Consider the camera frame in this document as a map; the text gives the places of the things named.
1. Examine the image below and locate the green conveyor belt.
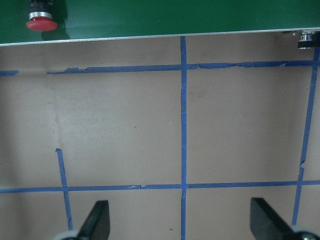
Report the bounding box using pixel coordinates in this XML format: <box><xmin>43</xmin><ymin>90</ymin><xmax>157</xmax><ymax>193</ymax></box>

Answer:
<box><xmin>0</xmin><ymin>0</ymin><xmax>320</xmax><ymax>46</ymax></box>

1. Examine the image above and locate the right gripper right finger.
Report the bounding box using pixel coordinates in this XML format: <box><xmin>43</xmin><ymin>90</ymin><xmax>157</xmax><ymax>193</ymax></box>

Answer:
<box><xmin>249</xmin><ymin>197</ymin><xmax>300</xmax><ymax>240</ymax></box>

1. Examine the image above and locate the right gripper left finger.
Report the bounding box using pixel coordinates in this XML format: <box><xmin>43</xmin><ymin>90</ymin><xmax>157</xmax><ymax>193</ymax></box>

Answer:
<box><xmin>75</xmin><ymin>200</ymin><xmax>110</xmax><ymax>240</ymax></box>

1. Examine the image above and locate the red push button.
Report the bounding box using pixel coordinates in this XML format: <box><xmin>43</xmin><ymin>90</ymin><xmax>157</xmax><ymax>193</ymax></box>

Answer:
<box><xmin>26</xmin><ymin>0</ymin><xmax>58</xmax><ymax>32</ymax></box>

